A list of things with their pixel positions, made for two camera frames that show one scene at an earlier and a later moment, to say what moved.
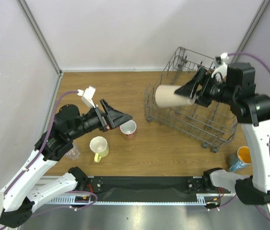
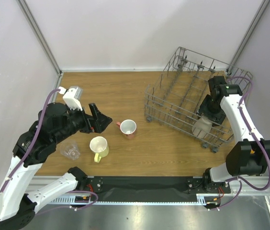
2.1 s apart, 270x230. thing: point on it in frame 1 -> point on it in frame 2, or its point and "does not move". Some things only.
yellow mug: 98,145 does not move
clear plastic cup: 74,153 does not move
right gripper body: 201,86 -> 211,117
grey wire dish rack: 212,126 does not move
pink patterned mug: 128,129 does not move
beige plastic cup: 165,96 -> 202,127
